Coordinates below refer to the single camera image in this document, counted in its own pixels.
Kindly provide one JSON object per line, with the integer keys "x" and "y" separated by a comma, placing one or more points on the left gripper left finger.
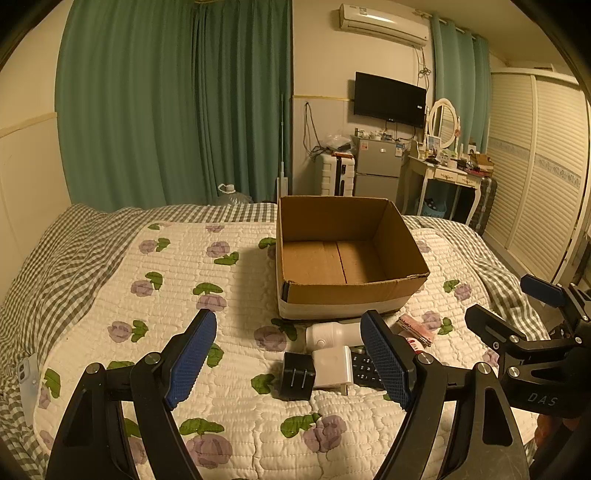
{"x": 91, "y": 442}

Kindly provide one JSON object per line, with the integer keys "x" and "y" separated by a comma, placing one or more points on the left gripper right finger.
{"x": 484, "y": 443}

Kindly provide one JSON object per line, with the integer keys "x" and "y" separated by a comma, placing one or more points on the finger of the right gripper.
{"x": 542, "y": 291}
{"x": 495, "y": 332}

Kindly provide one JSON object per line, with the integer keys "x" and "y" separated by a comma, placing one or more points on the pink rose-pattern case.
{"x": 417, "y": 334}

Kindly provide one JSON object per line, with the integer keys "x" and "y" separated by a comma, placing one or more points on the black remote control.
{"x": 364, "y": 372}

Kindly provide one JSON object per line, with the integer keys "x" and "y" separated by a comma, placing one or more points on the white bottle red cap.
{"x": 333, "y": 334}

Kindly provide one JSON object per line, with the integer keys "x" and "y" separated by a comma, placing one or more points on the black power adapter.
{"x": 297, "y": 378}

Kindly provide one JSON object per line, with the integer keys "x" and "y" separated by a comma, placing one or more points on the white power adapter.
{"x": 333, "y": 369}

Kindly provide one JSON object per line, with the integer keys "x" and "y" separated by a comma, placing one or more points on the white phone on bed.
{"x": 28, "y": 377}

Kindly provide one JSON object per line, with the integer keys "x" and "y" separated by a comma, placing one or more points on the grey checked bed sheet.
{"x": 57, "y": 285}

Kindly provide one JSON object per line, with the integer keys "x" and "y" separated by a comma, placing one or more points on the floral quilted blanket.
{"x": 232, "y": 422}

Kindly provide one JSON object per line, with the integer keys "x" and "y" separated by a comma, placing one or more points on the open cardboard box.
{"x": 338, "y": 257}

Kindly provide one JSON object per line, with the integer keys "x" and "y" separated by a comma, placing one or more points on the white louvered wardrobe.
{"x": 539, "y": 142}

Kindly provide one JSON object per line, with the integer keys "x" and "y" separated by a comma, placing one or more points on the oval vanity mirror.
{"x": 444, "y": 122}

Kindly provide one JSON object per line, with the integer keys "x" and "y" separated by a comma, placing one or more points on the silver mini fridge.
{"x": 378, "y": 168}

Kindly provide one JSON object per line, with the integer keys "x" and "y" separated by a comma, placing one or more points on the white flat mop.
{"x": 282, "y": 180}

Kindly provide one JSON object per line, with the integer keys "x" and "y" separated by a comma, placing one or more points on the green curtain right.
{"x": 463, "y": 76}

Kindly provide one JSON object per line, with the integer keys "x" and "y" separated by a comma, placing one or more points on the green curtain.
{"x": 159, "y": 102}
{"x": 463, "y": 76}

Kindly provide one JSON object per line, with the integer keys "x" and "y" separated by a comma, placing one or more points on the clear water jug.
{"x": 229, "y": 196}

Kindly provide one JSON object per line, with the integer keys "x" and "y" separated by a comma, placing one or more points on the white air conditioner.
{"x": 371, "y": 22}

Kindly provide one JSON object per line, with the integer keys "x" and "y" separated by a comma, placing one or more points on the green curtain left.
{"x": 159, "y": 102}

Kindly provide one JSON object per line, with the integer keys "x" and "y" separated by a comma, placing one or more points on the black wall television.
{"x": 390, "y": 100}

